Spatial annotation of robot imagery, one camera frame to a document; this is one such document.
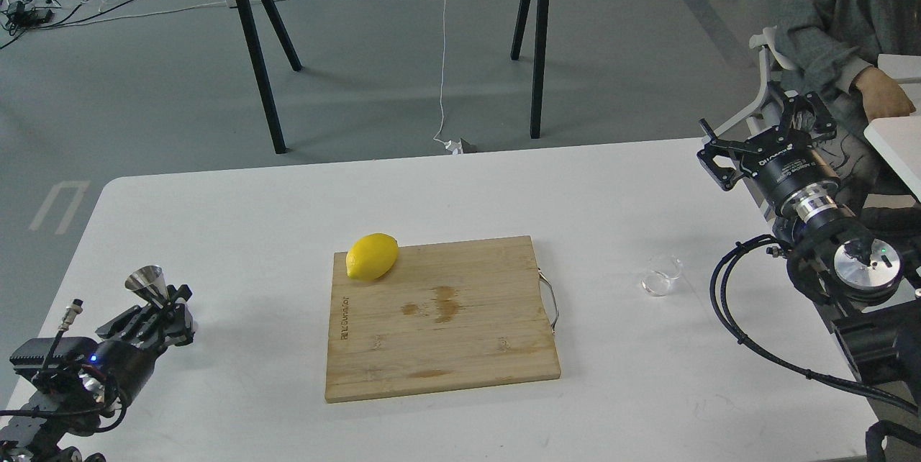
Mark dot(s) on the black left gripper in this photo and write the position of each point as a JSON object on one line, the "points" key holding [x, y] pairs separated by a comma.
{"points": [[133, 341]]}

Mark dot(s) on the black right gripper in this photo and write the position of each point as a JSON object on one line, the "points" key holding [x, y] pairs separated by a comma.
{"points": [[788, 163]]}

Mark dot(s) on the steel jigger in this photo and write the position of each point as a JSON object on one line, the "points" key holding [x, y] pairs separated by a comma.
{"points": [[148, 283]]}

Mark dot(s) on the small clear glass cup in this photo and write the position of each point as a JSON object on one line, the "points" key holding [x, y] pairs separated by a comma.
{"points": [[661, 275]]}

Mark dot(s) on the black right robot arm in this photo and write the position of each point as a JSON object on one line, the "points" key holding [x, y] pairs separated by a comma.
{"points": [[848, 271]]}

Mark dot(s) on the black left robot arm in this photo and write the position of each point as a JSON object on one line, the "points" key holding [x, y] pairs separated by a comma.
{"points": [[84, 386]]}

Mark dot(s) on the white office chair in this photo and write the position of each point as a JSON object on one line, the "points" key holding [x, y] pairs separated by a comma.
{"points": [[763, 80]]}

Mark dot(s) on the white side table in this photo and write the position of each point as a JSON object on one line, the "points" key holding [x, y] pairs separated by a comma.
{"points": [[897, 140]]}

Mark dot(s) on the person in grey hoodie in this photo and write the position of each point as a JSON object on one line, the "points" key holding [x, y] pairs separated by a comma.
{"points": [[835, 46]]}

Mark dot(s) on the yellow lemon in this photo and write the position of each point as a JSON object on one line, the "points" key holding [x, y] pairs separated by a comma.
{"points": [[371, 257]]}

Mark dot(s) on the wooden cutting board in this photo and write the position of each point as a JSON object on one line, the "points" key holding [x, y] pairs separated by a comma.
{"points": [[447, 316]]}

